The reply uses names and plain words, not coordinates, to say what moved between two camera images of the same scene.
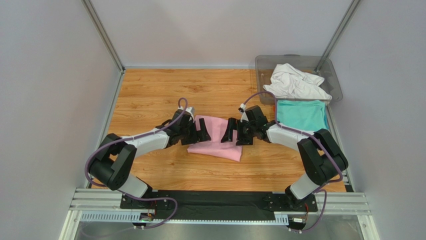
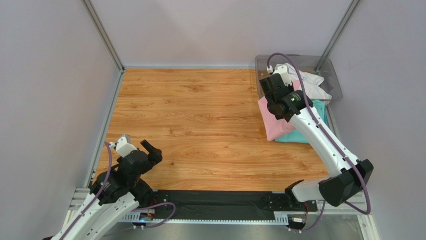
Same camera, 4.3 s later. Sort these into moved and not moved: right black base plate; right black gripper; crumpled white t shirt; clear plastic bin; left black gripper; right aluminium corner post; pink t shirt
Moved: left black gripper; pink t shirt; right black gripper
Not moved: crumpled white t shirt; clear plastic bin; right aluminium corner post; right black base plate
